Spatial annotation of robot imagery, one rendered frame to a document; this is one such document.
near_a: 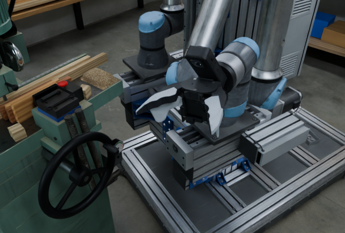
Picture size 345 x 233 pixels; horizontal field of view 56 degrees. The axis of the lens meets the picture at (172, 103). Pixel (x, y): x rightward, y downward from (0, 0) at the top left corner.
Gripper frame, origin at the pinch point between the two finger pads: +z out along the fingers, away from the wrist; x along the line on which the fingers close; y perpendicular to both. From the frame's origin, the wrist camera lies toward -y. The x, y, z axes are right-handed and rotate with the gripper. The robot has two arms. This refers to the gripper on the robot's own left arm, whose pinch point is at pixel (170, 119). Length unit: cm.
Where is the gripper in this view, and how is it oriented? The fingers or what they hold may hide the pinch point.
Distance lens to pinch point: 54.0
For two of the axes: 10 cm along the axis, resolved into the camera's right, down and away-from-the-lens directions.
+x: -8.5, -1.9, 5.0
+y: 1.2, 8.4, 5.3
